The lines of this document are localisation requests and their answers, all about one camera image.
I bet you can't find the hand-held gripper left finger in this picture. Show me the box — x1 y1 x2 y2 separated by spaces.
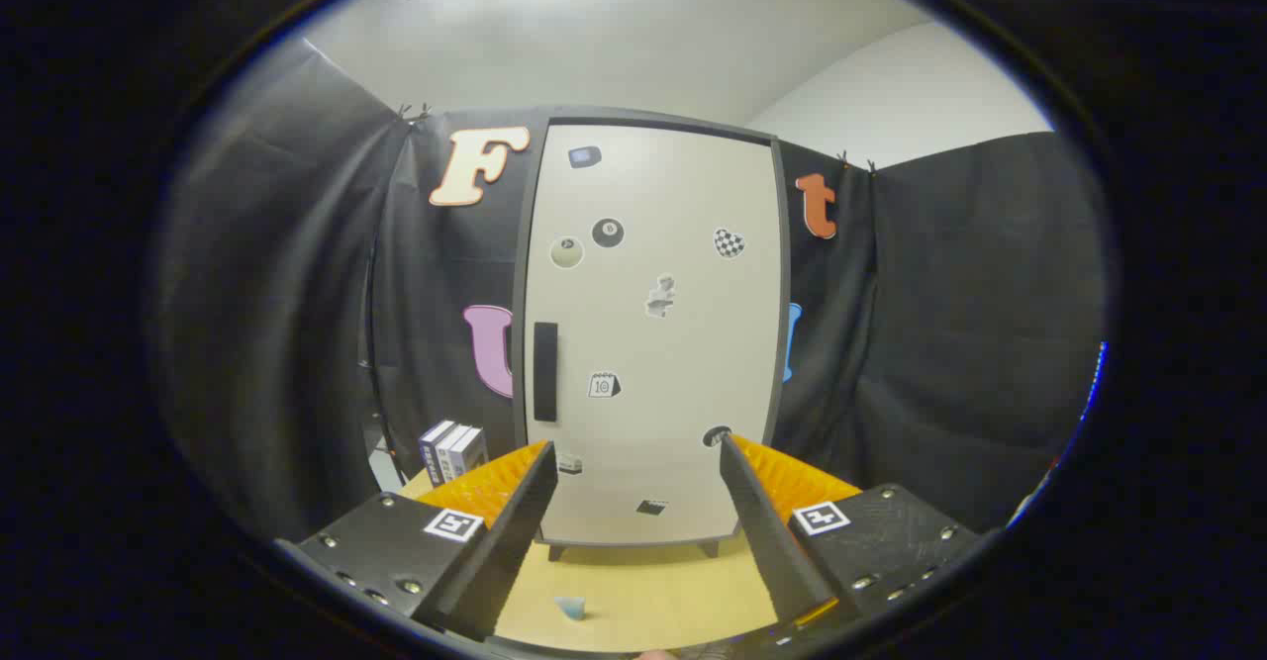
272 439 558 643

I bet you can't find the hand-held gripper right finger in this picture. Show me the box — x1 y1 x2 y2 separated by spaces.
719 432 981 641

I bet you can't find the black door handle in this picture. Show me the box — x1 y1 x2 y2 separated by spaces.
534 322 560 424

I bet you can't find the grey cabinet body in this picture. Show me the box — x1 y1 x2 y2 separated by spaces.
512 106 793 562

